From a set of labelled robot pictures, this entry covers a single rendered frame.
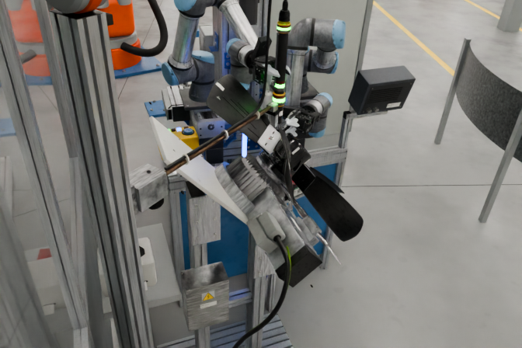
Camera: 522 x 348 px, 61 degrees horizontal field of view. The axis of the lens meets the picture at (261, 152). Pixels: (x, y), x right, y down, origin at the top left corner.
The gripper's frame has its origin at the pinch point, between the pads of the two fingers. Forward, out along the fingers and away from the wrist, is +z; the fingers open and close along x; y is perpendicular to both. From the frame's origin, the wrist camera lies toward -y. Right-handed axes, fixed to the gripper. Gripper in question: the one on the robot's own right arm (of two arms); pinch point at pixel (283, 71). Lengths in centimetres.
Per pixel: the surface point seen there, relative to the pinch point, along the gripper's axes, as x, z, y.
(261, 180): 14.6, 12.7, 31.1
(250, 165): 15.4, 6.6, 28.2
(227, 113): 20.2, -0.3, 10.9
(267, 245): 26, 36, 36
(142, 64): -62, -385, 139
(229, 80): 13.7, -11.9, 4.9
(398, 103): -83, -20, 38
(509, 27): -626, -289, 137
